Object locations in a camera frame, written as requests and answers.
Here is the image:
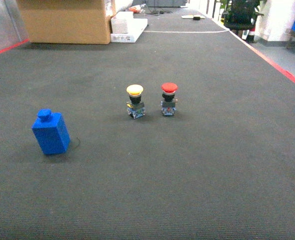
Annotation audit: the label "blue block part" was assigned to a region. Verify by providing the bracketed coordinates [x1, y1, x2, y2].
[31, 108, 70, 155]

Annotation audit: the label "yellow mushroom push button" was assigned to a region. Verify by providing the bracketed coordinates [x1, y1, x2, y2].
[126, 84, 146, 119]

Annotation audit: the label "red mushroom push button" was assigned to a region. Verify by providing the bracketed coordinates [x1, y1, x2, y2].
[161, 82, 178, 116]

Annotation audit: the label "white flat box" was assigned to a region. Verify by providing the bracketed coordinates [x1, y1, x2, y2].
[110, 18, 148, 43]

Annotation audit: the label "white small box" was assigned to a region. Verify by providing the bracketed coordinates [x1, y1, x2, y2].
[111, 11, 134, 34]

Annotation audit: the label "flat items on floor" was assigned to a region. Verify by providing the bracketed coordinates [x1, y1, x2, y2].
[181, 14, 206, 21]

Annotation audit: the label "black office chair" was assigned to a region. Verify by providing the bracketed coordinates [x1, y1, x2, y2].
[223, 0, 257, 31]

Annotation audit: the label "large cardboard box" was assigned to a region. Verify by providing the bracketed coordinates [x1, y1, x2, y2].
[17, 0, 116, 45]

